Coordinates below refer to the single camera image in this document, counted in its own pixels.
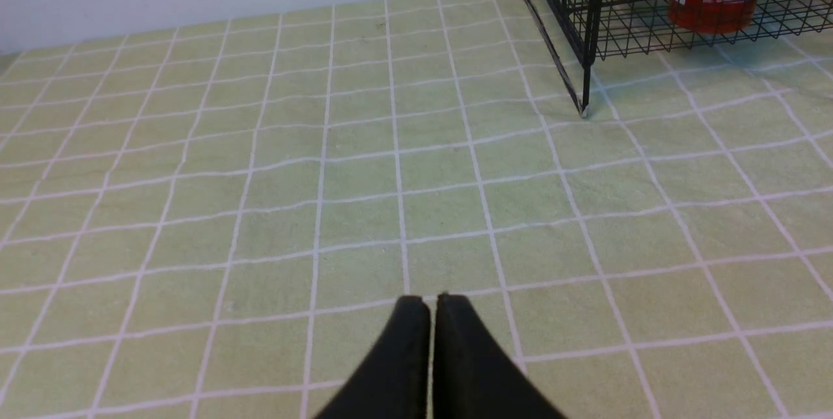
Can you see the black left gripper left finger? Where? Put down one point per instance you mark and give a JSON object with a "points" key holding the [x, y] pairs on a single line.
{"points": [[392, 380]]}

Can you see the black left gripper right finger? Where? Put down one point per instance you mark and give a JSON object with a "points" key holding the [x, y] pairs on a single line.
{"points": [[473, 377]]}

